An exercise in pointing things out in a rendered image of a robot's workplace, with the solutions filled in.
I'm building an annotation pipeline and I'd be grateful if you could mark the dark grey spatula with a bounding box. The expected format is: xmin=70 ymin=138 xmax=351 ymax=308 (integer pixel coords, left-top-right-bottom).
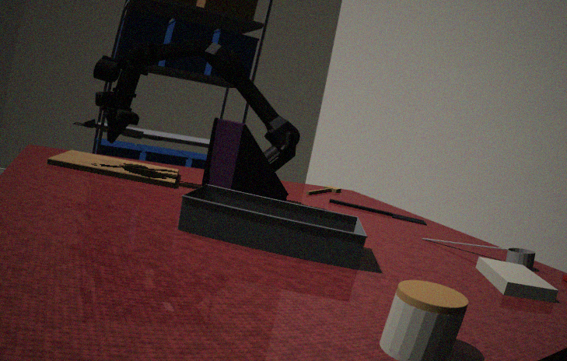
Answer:
xmin=330 ymin=199 xmax=427 ymax=225

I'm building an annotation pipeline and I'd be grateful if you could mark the grey cylindrical container with tan lid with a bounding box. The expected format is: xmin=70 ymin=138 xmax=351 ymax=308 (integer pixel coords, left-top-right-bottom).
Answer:
xmin=380 ymin=279 xmax=469 ymax=361

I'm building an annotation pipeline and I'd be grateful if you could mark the light wooden board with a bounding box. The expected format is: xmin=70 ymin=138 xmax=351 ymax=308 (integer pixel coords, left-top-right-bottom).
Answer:
xmin=47 ymin=150 xmax=179 ymax=188

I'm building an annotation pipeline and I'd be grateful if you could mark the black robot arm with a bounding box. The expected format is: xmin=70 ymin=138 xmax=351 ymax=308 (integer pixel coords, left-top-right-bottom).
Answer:
xmin=93 ymin=38 xmax=300 ymax=172

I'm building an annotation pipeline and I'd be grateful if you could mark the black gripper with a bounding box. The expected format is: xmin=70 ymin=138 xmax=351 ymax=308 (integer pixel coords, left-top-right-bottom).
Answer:
xmin=100 ymin=85 xmax=139 ymax=144

